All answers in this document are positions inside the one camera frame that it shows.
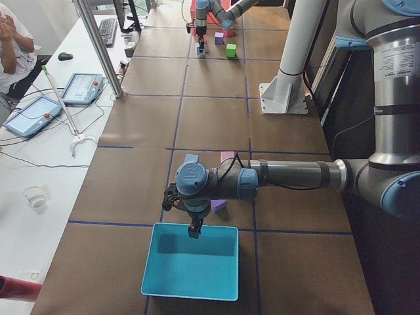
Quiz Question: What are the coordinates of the purple foam block near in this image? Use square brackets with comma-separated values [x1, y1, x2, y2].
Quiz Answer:
[214, 32, 224, 46]

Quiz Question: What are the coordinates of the red fire extinguisher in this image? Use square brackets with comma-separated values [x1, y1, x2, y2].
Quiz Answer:
[1, 276, 42, 302]

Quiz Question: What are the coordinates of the black keyboard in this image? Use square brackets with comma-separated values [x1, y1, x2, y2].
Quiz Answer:
[98, 18, 117, 47]

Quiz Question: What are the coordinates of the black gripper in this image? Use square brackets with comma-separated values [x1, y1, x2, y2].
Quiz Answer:
[196, 26, 205, 48]
[188, 209, 209, 239]

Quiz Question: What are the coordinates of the paper cup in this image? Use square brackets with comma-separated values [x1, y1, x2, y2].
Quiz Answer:
[22, 186, 47, 209]

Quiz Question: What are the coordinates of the pink plastic tray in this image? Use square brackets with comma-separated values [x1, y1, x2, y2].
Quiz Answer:
[192, 0, 242, 34]

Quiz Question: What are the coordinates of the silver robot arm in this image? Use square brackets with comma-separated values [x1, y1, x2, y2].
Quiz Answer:
[193, 0, 259, 53]
[162, 1, 419, 238]

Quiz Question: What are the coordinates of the far teach pendant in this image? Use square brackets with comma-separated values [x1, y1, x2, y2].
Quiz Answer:
[62, 73, 104, 107]

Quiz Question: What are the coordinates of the pink foam block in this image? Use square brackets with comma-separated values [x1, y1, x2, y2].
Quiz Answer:
[220, 151, 235, 163]

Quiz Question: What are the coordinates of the black monitor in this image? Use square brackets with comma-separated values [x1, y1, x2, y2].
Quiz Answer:
[113, 0, 142, 33]

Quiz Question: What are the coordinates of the seated person white shirt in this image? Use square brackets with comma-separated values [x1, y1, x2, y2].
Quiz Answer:
[1, 4, 39, 99]

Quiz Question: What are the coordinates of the near teach pendant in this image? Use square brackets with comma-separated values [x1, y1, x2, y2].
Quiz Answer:
[3, 96, 62, 137]

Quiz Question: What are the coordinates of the blue plastic bin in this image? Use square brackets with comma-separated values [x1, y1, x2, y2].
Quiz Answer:
[140, 222, 239, 301]

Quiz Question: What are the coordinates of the teach pendant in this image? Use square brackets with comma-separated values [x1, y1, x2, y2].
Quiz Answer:
[62, 73, 104, 107]
[3, 96, 62, 137]

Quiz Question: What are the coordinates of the white pedestal column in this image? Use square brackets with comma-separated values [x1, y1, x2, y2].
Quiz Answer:
[259, 0, 327, 114]

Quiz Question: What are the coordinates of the purple foam block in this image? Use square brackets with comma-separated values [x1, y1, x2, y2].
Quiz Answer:
[214, 32, 224, 46]
[211, 199, 227, 213]

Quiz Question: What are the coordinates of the purple foam block far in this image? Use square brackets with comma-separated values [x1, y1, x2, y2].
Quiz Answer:
[211, 199, 227, 213]

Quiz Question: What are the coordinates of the black computer mouse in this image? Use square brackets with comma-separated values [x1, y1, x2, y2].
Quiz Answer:
[58, 52, 73, 61]

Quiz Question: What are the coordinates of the reacher grabber stick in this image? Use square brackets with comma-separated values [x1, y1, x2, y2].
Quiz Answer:
[41, 66, 97, 158]

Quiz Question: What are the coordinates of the aluminium frame post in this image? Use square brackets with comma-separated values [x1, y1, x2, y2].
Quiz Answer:
[73, 0, 124, 99]

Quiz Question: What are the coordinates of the green foam block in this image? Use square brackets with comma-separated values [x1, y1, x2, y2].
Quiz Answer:
[225, 43, 237, 58]

